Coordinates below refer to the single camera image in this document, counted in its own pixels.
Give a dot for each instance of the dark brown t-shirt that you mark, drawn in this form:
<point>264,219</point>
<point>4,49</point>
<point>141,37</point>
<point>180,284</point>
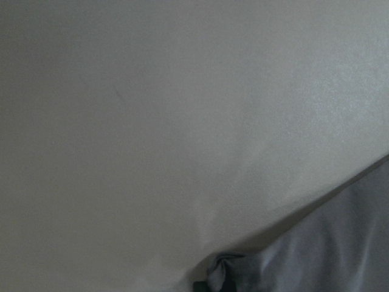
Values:
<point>340,246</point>

